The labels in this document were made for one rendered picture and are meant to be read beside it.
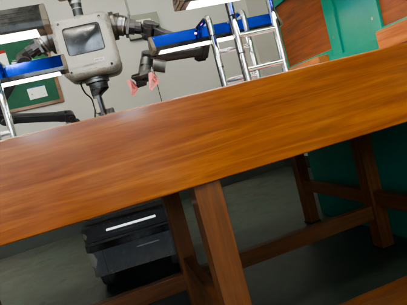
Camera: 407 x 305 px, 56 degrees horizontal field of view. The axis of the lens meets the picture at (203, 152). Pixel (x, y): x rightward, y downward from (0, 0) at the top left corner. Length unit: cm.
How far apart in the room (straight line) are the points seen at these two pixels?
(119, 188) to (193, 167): 15
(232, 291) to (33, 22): 81
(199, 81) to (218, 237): 323
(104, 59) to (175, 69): 173
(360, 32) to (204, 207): 115
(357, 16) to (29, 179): 139
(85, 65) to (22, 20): 119
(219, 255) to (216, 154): 21
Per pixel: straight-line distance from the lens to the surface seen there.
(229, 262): 85
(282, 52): 142
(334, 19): 184
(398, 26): 149
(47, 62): 167
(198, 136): 78
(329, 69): 92
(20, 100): 374
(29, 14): 113
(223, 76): 158
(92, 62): 227
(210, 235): 82
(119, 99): 376
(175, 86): 389
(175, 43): 170
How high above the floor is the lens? 71
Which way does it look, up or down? 4 degrees down
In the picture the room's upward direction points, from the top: 15 degrees counter-clockwise
